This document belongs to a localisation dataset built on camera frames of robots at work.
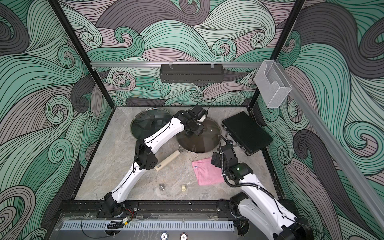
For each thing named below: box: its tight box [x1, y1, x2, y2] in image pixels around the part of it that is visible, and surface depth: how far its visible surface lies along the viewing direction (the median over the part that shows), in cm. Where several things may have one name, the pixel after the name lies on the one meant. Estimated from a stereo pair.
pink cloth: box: [192, 157, 225, 186], surface depth 86 cm
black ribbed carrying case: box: [221, 111, 274, 156], surface depth 101 cm
